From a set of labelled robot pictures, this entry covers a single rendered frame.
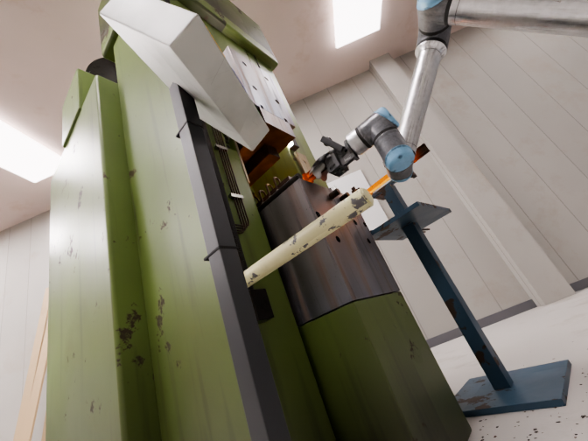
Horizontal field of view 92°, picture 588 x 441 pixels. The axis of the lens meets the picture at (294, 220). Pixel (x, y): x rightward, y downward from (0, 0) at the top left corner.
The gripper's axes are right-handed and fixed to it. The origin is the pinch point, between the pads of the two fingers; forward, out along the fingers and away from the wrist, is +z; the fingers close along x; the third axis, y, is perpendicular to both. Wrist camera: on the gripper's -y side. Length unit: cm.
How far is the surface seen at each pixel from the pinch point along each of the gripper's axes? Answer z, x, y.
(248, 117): -13.6, -46.2, 5.7
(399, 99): -30, 275, -189
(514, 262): -30, 275, 55
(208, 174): -7, -58, 23
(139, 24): -16, -72, -3
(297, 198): 0.6, -15.9, 14.8
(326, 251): -1.7, -15.9, 36.7
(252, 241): 16.9, -26.8, 23.6
